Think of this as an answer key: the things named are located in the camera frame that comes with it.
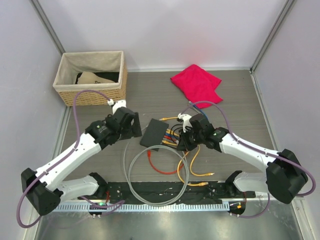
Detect yellow ethernet cable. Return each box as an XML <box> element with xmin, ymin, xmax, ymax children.
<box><xmin>159</xmin><ymin>115</ymin><xmax>215</xmax><ymax>177</ymax></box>
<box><xmin>164</xmin><ymin>128</ymin><xmax>209</xmax><ymax>187</ymax></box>

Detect black network switch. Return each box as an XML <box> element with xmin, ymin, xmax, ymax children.
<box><xmin>139</xmin><ymin>118</ymin><xmax>169</xmax><ymax>148</ymax></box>

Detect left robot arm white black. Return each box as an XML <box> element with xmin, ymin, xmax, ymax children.
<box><xmin>21</xmin><ymin>106</ymin><xmax>142</xmax><ymax>216</ymax></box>

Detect beige cloth in basket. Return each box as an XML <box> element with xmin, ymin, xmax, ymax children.
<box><xmin>75</xmin><ymin>71</ymin><xmax>119</xmax><ymax>84</ymax></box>

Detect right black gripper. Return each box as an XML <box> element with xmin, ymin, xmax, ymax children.
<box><xmin>178</xmin><ymin>125</ymin><xmax>205</xmax><ymax>152</ymax></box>

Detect pink folded cloth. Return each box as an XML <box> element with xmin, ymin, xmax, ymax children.
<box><xmin>170</xmin><ymin>64</ymin><xmax>223</xmax><ymax>104</ymax></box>

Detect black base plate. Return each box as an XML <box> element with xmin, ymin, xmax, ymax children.
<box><xmin>86</xmin><ymin>181</ymin><xmax>256</xmax><ymax>205</ymax></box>

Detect orange red ethernet cable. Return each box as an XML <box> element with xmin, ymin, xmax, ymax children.
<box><xmin>146</xmin><ymin>136</ymin><xmax>181</xmax><ymax>175</ymax></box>

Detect black ethernet cable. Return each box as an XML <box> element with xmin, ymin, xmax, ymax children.
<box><xmin>159</xmin><ymin>123</ymin><xmax>185</xmax><ymax>151</ymax></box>

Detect wicker basket with liner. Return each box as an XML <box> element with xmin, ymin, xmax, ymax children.
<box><xmin>53</xmin><ymin>51</ymin><xmax>128</xmax><ymax>107</ymax></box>

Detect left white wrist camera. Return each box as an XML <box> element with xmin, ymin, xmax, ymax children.
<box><xmin>107</xmin><ymin>99</ymin><xmax>127</xmax><ymax>114</ymax></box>

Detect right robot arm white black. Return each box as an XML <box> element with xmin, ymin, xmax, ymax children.
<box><xmin>177</xmin><ymin>113</ymin><xmax>308</xmax><ymax>204</ymax></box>

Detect white slotted cable duct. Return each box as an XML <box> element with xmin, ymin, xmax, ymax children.
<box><xmin>54</xmin><ymin>201</ymin><xmax>230</xmax><ymax>213</ymax></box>

